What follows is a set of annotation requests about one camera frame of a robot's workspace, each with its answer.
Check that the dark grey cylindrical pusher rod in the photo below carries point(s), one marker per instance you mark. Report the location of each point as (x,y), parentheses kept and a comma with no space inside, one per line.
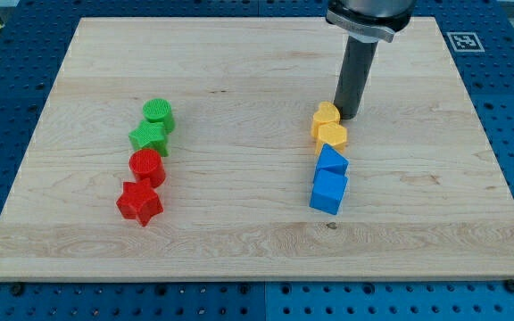
(357,61)

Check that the yellow heart block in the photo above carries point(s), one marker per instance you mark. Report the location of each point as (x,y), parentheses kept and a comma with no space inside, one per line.
(326,113)

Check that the yellow hexagon block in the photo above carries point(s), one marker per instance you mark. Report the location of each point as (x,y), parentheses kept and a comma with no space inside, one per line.
(332,134)

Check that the white fiducial marker tag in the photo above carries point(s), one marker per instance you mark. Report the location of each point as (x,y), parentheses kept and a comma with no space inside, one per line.
(465,42)

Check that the blue triangle block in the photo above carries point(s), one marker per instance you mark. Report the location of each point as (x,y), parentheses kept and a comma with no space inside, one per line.
(331,160)

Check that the blue cube block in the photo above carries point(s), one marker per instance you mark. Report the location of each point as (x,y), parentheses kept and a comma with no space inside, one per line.
(328,191)

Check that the wooden board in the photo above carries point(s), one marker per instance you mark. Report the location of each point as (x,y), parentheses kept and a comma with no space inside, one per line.
(425,199)

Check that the green cylinder block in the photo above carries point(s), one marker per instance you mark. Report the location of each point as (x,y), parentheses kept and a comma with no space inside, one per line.
(159,110)

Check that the green star block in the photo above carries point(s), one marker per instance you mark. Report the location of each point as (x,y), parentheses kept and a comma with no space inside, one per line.
(150,135)

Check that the red cylinder block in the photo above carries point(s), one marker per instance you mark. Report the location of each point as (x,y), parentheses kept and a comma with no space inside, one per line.
(147,164)

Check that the red star block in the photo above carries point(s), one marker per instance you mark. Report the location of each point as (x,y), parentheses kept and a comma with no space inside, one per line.
(139,201)

